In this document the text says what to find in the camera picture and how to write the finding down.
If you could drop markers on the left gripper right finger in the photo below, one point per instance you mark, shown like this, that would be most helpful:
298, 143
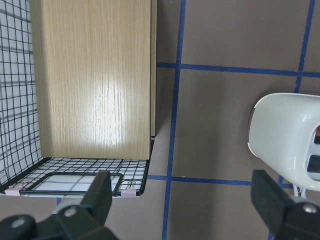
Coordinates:
269, 200

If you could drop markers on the white two-slot toaster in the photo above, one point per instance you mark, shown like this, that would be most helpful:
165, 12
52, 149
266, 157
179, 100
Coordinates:
281, 132

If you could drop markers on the wire basket with wooden shelf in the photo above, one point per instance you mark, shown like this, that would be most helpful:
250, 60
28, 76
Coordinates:
77, 95

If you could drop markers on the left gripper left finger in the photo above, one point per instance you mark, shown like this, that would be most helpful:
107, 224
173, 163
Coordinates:
98, 199

